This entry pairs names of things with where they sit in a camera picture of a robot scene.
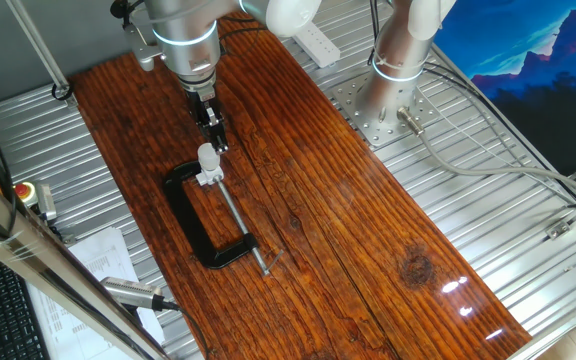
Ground blue mountain poster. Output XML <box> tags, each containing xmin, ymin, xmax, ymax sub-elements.
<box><xmin>432</xmin><ymin>0</ymin><xmax>576</xmax><ymax>176</ymax></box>

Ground black looped base cables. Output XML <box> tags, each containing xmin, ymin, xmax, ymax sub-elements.
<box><xmin>366</xmin><ymin>0</ymin><xmax>576</xmax><ymax>204</ymax></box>

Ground aluminium post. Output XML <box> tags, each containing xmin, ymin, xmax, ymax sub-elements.
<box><xmin>5</xmin><ymin>0</ymin><xmax>78</xmax><ymax>109</ymax></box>

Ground wrist camera with grey bracket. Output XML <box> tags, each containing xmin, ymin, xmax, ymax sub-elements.
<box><xmin>109</xmin><ymin>0</ymin><xmax>165</xmax><ymax>72</ymax></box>

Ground black camera cable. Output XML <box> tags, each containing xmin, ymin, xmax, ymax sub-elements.
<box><xmin>160</xmin><ymin>297</ymin><xmax>212</xmax><ymax>359</ymax></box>

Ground printed white paper sheets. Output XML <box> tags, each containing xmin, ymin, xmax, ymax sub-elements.
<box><xmin>25</xmin><ymin>227</ymin><xmax>167</xmax><ymax>360</ymax></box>

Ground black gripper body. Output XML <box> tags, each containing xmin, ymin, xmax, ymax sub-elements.
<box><xmin>185</xmin><ymin>79</ymin><xmax>219</xmax><ymax>132</ymax></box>

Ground red emergency stop button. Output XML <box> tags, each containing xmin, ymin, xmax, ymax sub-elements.
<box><xmin>12</xmin><ymin>181</ymin><xmax>58</xmax><ymax>222</ymax></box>

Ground white light bulb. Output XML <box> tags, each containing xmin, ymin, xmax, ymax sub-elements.
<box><xmin>197</xmin><ymin>142</ymin><xmax>222</xmax><ymax>174</ymax></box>

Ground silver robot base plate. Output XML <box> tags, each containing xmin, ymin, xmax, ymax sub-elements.
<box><xmin>330</xmin><ymin>73</ymin><xmax>442</xmax><ymax>148</ymax></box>

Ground thick grey robot cable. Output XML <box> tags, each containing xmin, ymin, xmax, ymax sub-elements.
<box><xmin>396</xmin><ymin>106</ymin><xmax>576</xmax><ymax>211</ymax></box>

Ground white bulb socket adapter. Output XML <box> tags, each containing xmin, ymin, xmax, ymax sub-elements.
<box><xmin>195</xmin><ymin>162</ymin><xmax>225</xmax><ymax>187</ymax></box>

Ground brown wooden board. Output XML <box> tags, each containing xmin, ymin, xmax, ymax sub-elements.
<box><xmin>70</xmin><ymin>14</ymin><xmax>533</xmax><ymax>360</ymax></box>

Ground white power strip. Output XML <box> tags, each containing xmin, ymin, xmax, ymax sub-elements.
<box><xmin>291</xmin><ymin>20</ymin><xmax>342</xmax><ymax>69</ymax></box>

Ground silver metal frame beam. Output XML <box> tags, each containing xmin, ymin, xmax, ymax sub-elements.
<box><xmin>0</xmin><ymin>144</ymin><xmax>172</xmax><ymax>360</ymax></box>

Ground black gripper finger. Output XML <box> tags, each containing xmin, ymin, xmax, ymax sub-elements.
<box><xmin>196</xmin><ymin>117</ymin><xmax>215</xmax><ymax>144</ymax></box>
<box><xmin>207</xmin><ymin>106</ymin><xmax>230</xmax><ymax>154</ymax></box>

